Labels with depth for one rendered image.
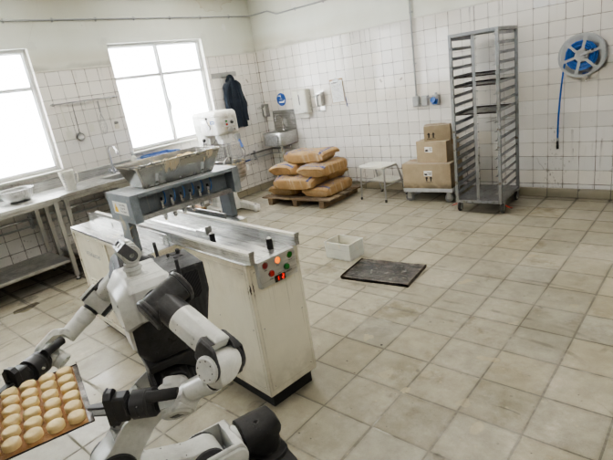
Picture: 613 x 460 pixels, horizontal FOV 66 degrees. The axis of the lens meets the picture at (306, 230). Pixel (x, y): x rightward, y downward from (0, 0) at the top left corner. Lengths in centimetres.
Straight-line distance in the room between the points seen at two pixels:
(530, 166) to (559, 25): 144
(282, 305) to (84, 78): 444
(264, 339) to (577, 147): 417
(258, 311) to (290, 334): 27
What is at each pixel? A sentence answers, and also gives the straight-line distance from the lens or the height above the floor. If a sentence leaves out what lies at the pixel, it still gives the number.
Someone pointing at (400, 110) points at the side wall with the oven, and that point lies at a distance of 640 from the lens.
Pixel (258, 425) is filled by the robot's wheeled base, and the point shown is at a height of 34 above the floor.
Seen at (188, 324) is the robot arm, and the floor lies 104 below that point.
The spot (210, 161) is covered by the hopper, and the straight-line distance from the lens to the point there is 300.
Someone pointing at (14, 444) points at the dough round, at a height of 79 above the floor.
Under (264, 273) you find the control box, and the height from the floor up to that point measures 77.
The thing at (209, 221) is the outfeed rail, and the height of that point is 87.
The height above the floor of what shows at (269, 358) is 31.
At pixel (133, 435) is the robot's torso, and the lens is 191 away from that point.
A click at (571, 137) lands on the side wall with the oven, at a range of 573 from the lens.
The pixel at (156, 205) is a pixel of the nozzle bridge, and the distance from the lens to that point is 288.
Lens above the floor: 165
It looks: 18 degrees down
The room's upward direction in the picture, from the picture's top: 9 degrees counter-clockwise
